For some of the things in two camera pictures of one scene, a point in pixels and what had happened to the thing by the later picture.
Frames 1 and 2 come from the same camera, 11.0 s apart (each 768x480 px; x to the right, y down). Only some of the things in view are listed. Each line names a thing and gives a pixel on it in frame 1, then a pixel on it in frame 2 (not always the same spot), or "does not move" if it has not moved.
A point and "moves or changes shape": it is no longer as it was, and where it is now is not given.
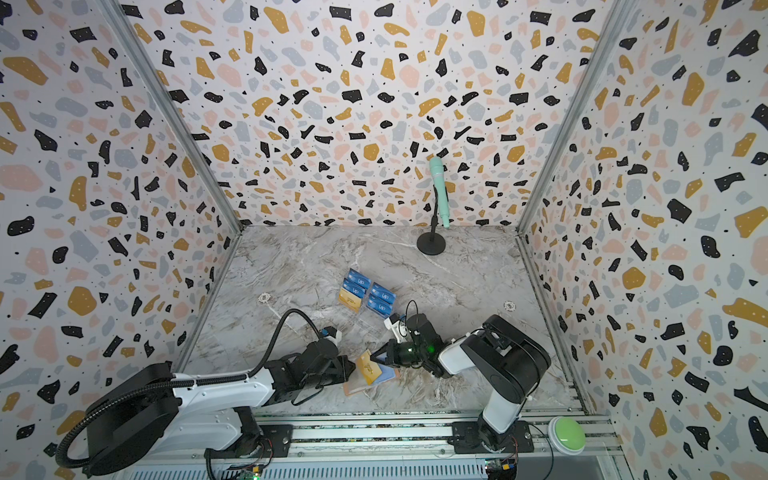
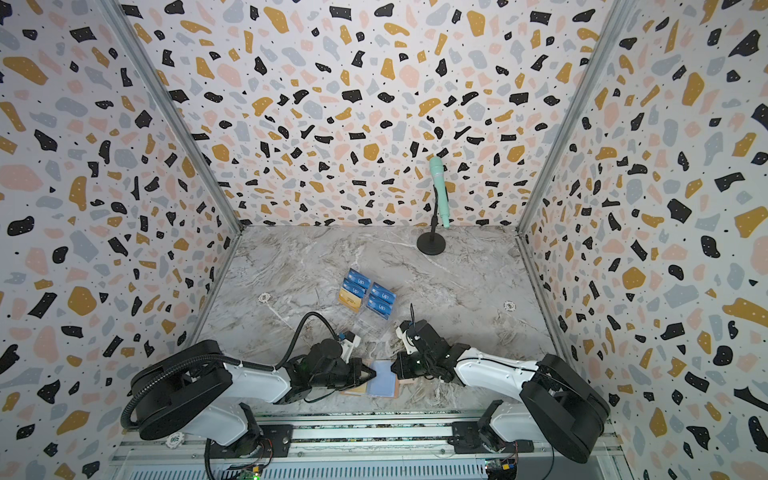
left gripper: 346,367 does not move
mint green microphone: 438,170 does not move
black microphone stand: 432,243 does not move
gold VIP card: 369,368 moves or changes shape
